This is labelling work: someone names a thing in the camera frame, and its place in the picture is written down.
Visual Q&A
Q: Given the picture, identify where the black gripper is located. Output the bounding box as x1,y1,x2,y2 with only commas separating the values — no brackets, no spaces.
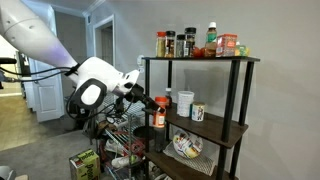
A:
123,83,167,114

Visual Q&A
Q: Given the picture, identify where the small red-lid spice jar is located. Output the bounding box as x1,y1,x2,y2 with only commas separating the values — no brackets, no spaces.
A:
152,96,168,129

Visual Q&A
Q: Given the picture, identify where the large orange-red lid spice jar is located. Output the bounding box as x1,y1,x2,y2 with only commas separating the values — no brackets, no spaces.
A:
155,31,167,58

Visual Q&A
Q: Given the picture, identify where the black-lid jar red spice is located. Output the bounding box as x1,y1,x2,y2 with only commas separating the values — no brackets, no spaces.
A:
165,30,177,59

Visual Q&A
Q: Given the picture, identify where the short black-lid spice jar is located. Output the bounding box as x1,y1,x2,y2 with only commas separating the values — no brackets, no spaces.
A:
175,34,186,59

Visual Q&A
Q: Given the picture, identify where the tall black-lid spice jar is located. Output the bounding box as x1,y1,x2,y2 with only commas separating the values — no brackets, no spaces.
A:
184,27,197,58

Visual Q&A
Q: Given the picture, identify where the black metal wooden shelf unit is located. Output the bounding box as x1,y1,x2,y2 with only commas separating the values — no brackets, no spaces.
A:
142,55,262,180

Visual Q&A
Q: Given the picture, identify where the small brown bottle white cap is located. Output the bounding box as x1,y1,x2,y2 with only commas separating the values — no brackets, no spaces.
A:
164,87,174,109

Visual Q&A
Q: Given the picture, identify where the black pot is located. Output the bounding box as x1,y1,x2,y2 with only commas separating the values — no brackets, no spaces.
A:
133,125,156,141

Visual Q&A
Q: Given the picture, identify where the white cylindrical canister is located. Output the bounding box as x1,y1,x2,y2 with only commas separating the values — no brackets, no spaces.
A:
176,90,195,118

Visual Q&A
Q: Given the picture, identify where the dark grey tumbler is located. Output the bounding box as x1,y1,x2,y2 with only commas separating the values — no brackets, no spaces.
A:
153,126,167,154

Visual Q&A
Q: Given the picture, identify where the white box with code print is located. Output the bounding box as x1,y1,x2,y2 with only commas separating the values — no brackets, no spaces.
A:
104,113,129,129

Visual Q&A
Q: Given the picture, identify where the red item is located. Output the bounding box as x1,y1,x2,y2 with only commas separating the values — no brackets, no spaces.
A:
123,139,146,158

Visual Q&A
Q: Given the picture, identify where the small labelled tin can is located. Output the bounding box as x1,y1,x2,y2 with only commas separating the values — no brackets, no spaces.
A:
190,102,206,122

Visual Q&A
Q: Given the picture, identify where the colourful printed bowl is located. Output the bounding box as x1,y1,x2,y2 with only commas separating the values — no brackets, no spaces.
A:
172,129,204,160

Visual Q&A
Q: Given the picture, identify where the white sneaker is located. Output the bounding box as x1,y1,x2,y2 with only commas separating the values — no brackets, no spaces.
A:
104,138,126,154

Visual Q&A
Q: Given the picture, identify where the red tomato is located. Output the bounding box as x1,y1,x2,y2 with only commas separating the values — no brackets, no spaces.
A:
192,46,206,59

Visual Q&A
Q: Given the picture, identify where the white mesh mat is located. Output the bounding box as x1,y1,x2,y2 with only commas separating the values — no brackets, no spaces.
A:
163,141,217,177

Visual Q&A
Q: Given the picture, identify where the black trash bin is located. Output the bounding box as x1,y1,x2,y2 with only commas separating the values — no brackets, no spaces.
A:
64,94,93,129

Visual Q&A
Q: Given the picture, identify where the small grey bin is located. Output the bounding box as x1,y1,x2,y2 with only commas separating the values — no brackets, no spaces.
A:
59,113,78,132

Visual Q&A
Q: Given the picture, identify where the white-cap green-label bottle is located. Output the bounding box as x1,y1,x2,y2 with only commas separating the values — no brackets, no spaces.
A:
204,21,218,58

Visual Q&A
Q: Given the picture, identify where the green cardboard box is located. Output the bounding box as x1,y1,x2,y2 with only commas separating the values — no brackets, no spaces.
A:
68,148,102,180

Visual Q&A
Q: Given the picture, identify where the red food box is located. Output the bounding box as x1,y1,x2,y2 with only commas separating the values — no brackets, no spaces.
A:
215,33,239,58

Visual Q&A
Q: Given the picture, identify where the white panel room door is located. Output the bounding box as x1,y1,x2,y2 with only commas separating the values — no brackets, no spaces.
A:
24,49,66,123

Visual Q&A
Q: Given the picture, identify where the green yellow package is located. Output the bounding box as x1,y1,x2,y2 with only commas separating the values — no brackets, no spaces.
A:
234,42,252,57

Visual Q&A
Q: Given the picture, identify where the grey rounded object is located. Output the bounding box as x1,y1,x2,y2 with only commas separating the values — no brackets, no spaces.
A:
0,165,17,180

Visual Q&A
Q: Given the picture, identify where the chrome wire rack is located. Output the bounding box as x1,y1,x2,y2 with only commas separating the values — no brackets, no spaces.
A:
92,93,148,180

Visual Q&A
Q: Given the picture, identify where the white wall plug device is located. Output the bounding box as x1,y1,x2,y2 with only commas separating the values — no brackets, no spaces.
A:
136,54,146,74

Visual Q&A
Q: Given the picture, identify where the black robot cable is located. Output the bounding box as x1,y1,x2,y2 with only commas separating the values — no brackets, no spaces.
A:
0,64,134,122

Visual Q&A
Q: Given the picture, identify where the dark wall frame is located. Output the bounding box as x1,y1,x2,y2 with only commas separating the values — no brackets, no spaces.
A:
16,51,32,78

